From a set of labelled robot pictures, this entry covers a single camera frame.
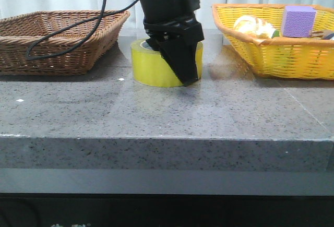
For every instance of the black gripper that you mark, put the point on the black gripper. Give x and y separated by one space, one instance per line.
172 27

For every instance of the yellow tape roll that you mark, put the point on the yellow tape roll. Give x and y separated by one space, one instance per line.
150 68

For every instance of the croissant bread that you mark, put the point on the croissant bread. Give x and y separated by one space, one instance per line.
255 27

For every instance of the purple foam block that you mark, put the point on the purple foam block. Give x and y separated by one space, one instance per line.
297 21

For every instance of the yellow woven basket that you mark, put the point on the yellow woven basket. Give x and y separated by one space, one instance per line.
303 58

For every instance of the dark jar with label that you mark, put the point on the dark jar with label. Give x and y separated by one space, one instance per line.
329 36

